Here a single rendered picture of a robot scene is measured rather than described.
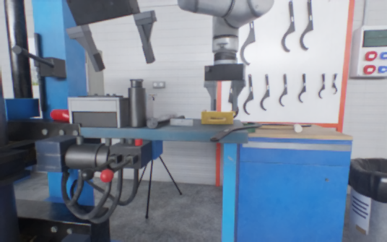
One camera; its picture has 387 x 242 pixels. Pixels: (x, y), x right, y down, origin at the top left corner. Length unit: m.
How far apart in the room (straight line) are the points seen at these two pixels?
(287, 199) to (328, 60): 1.77
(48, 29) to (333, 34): 2.69
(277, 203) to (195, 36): 2.06
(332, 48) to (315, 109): 0.71
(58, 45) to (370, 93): 3.03
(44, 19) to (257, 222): 1.84
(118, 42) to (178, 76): 0.94
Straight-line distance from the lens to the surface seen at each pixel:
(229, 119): 0.96
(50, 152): 0.92
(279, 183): 1.57
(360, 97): 3.03
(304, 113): 2.73
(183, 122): 0.90
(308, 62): 2.76
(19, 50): 0.90
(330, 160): 1.62
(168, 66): 2.71
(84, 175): 0.64
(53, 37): 1.38
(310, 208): 1.71
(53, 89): 1.36
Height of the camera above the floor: 1.20
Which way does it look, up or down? 7 degrees down
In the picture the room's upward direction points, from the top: straight up
